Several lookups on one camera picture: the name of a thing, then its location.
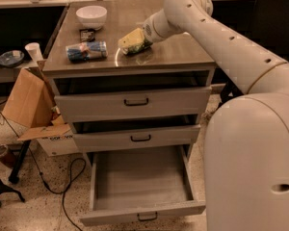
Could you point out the yellow-tinted gripper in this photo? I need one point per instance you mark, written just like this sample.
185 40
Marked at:
149 30

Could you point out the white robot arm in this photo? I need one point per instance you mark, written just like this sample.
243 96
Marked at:
246 148

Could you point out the blue soda can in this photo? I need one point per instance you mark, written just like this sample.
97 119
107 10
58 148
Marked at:
87 50

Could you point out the grey drawer cabinet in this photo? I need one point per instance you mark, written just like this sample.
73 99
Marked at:
179 55

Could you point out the top grey drawer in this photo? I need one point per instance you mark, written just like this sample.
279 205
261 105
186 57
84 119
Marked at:
126 97

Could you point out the grey drawer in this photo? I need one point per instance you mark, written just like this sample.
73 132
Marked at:
144 184
136 133
126 97

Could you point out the middle grey drawer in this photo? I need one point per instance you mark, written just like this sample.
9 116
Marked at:
136 133

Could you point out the bottom grey drawer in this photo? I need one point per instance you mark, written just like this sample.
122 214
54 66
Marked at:
144 184

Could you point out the white bowl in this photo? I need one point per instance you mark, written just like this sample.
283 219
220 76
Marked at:
92 16

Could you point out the small dark snack packet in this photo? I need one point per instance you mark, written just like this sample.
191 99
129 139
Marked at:
87 34

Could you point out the white paper cup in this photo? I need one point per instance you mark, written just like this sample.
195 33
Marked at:
33 50

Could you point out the brown cardboard box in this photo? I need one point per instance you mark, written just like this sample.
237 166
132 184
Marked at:
31 104

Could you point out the dark blue plate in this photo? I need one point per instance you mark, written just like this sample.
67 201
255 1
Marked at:
12 58

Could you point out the white printed cardboard box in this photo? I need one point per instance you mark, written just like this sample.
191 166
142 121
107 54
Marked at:
59 145

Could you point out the black office chair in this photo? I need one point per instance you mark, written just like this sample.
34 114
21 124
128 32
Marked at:
264 22

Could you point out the brown tape roll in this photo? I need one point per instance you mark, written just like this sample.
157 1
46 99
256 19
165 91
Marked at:
7 158

